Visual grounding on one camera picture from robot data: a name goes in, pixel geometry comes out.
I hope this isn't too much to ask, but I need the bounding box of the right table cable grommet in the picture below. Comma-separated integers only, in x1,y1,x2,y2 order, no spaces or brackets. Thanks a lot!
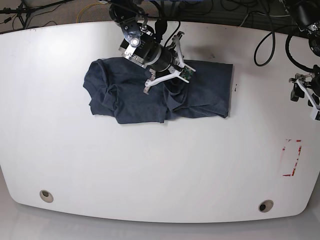
258,199,274,213

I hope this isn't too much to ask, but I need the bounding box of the yellow cable on floor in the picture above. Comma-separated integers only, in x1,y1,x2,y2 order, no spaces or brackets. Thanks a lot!
76,1,103,24

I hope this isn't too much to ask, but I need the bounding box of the black tripod stand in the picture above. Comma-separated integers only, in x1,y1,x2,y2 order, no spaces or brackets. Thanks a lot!
0,0,73,30

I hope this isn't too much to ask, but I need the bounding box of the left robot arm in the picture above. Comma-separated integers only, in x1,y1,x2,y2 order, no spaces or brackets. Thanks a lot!
281,0,320,115

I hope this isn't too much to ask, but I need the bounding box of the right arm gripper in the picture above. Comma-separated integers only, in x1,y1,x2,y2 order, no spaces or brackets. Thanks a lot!
143,31,190,94

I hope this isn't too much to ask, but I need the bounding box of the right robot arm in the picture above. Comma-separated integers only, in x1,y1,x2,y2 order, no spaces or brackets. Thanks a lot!
102,0,195,94

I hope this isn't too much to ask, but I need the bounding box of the red tape rectangle marking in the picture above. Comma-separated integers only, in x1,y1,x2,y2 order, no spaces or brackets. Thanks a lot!
280,139,303,177

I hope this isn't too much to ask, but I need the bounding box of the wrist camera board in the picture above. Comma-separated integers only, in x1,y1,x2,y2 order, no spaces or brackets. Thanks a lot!
310,108,320,121
179,65,195,83

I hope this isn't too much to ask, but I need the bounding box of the dark blue printed T-shirt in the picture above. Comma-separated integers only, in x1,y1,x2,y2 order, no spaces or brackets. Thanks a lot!
83,57,233,124

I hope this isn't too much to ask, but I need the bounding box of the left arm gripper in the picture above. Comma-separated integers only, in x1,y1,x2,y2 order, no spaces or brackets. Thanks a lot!
289,73,320,110

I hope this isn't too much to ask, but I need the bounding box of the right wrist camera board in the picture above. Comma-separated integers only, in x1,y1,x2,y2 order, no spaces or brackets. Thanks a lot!
179,65,195,83

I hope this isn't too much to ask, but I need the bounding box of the left table cable grommet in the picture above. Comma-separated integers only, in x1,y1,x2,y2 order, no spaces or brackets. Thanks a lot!
39,190,54,203

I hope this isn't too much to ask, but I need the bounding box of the table cable grommet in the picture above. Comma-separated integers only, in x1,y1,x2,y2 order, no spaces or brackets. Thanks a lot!
258,199,274,213
39,190,54,203

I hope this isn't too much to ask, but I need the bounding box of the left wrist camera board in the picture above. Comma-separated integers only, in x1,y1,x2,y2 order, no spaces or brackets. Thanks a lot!
310,108,320,121

